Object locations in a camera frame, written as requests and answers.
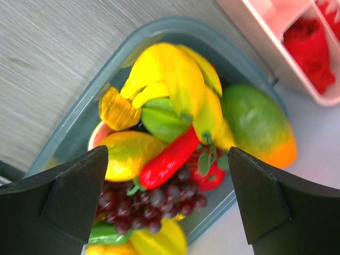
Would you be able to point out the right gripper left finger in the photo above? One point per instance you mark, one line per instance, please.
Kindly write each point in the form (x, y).
(52, 212)

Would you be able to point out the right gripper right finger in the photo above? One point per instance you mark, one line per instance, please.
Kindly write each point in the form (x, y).
(281, 212)

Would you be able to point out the toy banana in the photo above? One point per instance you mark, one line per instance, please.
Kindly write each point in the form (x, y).
(187, 78)

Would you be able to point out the green toy chili pepper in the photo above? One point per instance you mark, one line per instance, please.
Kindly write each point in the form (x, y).
(104, 233)

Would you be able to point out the toy grapes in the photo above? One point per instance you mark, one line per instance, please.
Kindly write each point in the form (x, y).
(145, 209)

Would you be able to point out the red toy strawberry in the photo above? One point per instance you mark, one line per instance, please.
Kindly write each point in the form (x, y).
(208, 166)

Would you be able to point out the green orange toy mango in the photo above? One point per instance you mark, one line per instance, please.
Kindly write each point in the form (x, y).
(259, 125)

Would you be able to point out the toy watermelon slice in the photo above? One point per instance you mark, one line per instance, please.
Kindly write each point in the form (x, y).
(101, 131)

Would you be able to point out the yellow green toy lemon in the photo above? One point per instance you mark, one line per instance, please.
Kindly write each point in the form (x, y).
(128, 152)

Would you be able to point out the red toy chili pepper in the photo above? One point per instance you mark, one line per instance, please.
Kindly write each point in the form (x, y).
(161, 168)

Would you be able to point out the yellow toy corn piece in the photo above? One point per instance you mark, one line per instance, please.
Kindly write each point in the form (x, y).
(117, 112)

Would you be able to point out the green toy starfruit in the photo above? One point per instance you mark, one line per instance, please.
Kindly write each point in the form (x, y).
(160, 119)

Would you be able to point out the teal fruit tray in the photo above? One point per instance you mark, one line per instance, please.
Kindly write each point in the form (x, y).
(71, 136)

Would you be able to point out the red clips in tray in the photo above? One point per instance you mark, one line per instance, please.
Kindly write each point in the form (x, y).
(313, 41)

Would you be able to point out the pink compartment tray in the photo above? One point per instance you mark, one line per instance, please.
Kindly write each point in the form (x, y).
(263, 23)

